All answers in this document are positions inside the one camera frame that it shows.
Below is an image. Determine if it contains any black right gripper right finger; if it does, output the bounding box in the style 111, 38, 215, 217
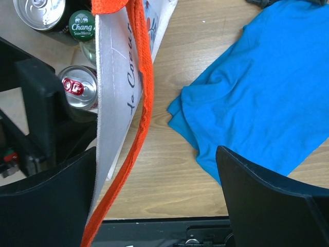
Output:
216, 146, 328, 246

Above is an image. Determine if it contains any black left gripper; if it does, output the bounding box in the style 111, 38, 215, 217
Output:
1, 39, 97, 177

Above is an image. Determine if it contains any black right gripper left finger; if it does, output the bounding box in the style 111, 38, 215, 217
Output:
1, 147, 96, 246

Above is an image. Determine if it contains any red tab can front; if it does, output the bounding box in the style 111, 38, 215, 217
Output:
57, 65, 98, 123

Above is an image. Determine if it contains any beige canvas tote bag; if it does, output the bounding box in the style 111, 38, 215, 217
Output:
0, 0, 179, 247

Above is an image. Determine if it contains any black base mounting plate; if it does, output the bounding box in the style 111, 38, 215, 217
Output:
92, 216, 236, 246

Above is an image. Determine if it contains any teal blue shirt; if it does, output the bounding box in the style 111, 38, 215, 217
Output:
168, 1, 328, 181

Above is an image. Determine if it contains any green cap glass bottle back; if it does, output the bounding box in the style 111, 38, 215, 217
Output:
68, 10, 96, 66

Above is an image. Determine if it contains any black soda can left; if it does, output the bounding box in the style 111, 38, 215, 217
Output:
13, 0, 91, 32

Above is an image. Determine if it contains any dark grey buttoned garment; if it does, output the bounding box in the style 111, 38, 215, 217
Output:
245, 0, 329, 10

